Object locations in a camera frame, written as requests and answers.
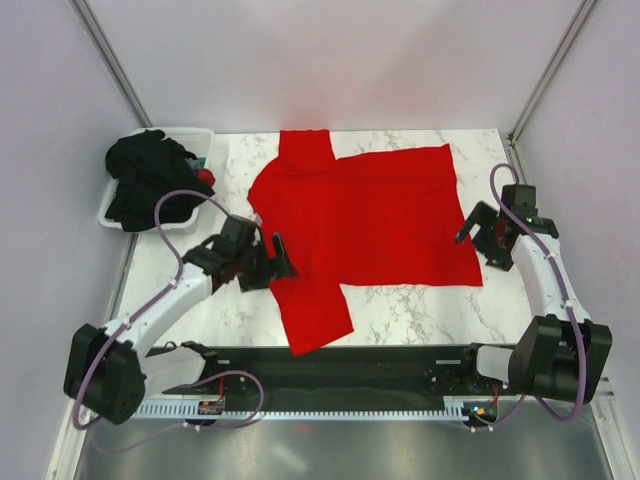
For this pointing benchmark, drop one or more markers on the aluminium frame post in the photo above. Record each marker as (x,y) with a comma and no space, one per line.
(564,47)
(102,45)

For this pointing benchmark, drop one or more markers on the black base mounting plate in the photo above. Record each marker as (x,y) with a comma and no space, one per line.
(340,378)

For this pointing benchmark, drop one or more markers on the white slotted cable duct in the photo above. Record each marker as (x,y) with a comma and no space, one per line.
(199,409)

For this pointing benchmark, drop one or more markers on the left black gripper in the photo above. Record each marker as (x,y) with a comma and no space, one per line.
(265,274)

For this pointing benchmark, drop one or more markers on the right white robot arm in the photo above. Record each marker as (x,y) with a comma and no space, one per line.
(562,353)

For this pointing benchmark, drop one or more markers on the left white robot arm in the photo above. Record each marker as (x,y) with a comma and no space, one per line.
(111,369)

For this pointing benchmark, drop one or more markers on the black t shirt pile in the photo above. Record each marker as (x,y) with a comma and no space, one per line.
(145,185)

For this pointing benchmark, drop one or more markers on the right aluminium frame post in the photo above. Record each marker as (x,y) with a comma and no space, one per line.
(564,47)

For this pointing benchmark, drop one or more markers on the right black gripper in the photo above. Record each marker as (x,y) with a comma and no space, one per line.
(485,215)

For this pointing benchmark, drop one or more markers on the white plastic basket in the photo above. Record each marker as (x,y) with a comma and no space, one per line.
(165,180)

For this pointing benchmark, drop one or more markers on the left aluminium frame post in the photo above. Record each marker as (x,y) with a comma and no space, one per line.
(102,45)

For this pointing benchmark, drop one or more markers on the red cloth in basket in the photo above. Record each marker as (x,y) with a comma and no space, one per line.
(206,176)

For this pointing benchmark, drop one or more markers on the red t shirt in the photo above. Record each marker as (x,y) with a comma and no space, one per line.
(373,219)

